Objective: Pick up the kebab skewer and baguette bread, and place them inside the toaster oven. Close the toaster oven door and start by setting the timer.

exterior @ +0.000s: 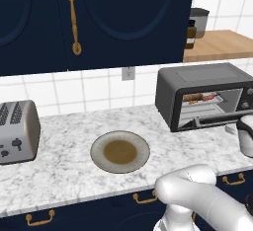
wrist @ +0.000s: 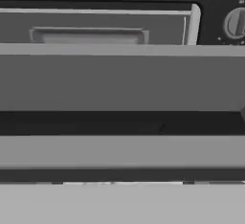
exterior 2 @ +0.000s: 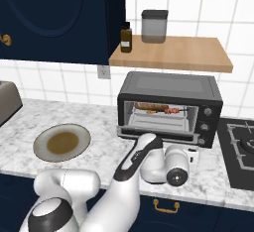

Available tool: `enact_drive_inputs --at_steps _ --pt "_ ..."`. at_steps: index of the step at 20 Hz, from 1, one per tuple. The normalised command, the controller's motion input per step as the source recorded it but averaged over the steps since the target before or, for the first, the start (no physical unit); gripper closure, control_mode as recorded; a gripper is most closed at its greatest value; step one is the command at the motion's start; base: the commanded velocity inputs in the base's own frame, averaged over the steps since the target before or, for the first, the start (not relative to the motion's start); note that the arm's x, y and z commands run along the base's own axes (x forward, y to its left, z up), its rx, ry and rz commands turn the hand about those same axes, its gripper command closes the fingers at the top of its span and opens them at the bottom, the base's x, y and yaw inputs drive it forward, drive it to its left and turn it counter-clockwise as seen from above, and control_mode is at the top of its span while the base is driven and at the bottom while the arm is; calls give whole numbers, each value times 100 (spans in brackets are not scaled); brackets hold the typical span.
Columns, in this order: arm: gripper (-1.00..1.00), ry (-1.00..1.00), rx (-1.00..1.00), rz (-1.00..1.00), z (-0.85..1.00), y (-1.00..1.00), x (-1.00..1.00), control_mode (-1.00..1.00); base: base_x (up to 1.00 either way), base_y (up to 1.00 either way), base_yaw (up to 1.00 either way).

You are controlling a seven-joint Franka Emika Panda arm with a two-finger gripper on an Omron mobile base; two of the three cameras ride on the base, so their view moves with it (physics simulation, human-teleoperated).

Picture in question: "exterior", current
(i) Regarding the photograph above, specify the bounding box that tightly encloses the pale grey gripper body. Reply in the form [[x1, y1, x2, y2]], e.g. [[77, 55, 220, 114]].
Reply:
[[224, 122, 239, 136]]

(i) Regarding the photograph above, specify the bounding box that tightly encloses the toaster oven glass door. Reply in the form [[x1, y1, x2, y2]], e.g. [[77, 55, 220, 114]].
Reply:
[[178, 109, 253, 132]]

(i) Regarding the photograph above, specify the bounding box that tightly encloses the kebab skewer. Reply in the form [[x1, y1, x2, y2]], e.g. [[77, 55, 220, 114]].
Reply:
[[189, 93, 225, 106]]

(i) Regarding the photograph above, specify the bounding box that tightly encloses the grey toaster oven tray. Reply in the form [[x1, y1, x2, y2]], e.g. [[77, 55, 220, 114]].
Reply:
[[179, 94, 229, 113]]

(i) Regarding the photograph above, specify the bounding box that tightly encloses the brown baguette bread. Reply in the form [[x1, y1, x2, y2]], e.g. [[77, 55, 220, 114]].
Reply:
[[182, 93, 203, 103]]

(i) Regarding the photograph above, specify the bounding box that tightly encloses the dark grey toaster oven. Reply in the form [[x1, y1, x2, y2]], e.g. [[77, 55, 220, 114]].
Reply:
[[154, 62, 253, 133]]

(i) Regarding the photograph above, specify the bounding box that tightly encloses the navy cupboard door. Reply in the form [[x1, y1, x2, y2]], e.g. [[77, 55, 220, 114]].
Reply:
[[0, 0, 69, 77], [53, 0, 197, 72]]

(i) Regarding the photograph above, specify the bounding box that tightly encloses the silver toaster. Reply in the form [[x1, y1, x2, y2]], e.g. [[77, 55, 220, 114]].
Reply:
[[0, 99, 42, 166]]

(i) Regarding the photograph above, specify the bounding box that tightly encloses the navy drawer front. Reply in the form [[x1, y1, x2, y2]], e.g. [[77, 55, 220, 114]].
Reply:
[[214, 169, 253, 209], [110, 189, 171, 231], [0, 196, 115, 231]]

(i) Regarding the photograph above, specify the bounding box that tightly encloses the wooden shelf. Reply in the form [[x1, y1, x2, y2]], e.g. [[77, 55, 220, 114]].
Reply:
[[183, 29, 253, 63]]

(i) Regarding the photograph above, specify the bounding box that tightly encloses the dark glass jar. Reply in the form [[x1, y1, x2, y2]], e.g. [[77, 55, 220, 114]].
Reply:
[[184, 19, 198, 50]]

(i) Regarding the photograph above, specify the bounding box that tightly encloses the grey canister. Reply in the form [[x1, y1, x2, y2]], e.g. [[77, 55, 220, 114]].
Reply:
[[189, 7, 211, 39]]

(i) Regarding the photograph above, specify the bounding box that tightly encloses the grey plate with brown centre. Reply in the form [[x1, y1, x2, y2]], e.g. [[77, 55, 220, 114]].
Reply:
[[90, 129, 151, 175]]

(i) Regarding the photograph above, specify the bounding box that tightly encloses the gold drawer handle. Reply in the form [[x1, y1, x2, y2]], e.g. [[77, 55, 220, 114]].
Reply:
[[25, 208, 56, 227], [221, 172, 247, 187], [131, 190, 159, 205]]

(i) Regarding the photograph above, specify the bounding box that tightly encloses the grey wall socket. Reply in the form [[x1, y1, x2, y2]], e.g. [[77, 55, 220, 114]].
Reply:
[[121, 65, 136, 82]]

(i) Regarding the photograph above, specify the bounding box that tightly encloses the gold cupboard door handle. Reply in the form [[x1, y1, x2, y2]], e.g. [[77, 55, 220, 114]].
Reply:
[[64, 0, 83, 56]]

